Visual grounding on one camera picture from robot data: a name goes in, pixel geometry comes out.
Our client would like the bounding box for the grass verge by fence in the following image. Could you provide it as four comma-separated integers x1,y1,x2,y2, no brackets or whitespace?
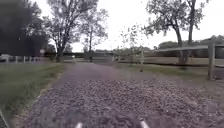
113,62,224,83

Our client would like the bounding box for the large bare tree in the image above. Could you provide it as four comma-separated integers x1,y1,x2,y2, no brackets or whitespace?
42,0,100,63

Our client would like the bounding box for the dark leafy tree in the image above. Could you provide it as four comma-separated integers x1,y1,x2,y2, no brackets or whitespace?
0,0,49,58

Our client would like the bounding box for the slim bare tree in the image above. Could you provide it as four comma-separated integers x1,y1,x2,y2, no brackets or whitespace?
78,7,110,62

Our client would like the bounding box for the small young tree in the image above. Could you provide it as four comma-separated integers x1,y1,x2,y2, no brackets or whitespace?
120,23,151,73

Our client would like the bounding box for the grey gravel path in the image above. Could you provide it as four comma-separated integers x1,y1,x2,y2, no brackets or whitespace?
13,61,224,128

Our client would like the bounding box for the row of white posts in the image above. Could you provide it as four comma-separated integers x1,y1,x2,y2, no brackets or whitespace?
0,55,44,65

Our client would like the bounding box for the wooden rail fence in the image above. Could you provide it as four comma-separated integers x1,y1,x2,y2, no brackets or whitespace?
113,41,224,82

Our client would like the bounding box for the distant row of trees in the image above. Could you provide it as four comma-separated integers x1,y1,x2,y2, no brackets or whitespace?
153,34,224,51

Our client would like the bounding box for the robot's own part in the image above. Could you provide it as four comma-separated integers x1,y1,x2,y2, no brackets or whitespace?
75,121,84,128
139,118,151,128

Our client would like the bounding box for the grass strip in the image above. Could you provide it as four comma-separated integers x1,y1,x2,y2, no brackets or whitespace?
0,61,66,118

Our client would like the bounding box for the tall forked tree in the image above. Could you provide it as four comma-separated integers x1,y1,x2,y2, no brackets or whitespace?
142,0,212,66

